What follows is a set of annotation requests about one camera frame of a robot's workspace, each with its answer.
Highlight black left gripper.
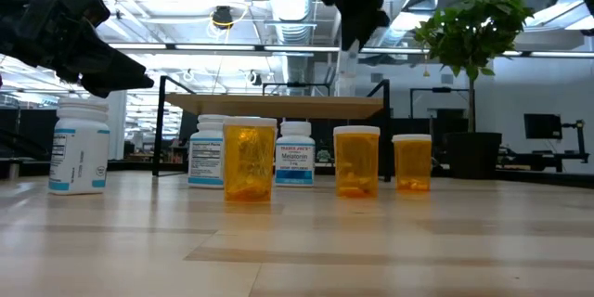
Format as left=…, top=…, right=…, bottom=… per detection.
left=0, top=0, right=155, bottom=99

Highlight silver ventilation duct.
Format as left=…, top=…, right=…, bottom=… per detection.
left=264, top=0, right=322, bottom=85

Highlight white medicine bottle blue label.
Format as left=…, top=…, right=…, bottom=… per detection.
left=47, top=97, right=111, bottom=196
left=274, top=121, right=316, bottom=188
left=187, top=113, right=229, bottom=190

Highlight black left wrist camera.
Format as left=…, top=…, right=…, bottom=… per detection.
left=56, top=0, right=111, bottom=28

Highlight green potted plant black pot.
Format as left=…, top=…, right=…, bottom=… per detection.
left=414, top=0, right=535, bottom=181

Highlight black computer monitor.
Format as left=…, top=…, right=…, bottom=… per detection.
left=523, top=112, right=563, bottom=140

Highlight hanging yellow cable reel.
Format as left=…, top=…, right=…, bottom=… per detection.
left=212, top=5, right=235, bottom=30

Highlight wooden shelf black legs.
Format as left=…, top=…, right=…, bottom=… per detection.
left=151, top=75, right=392, bottom=183

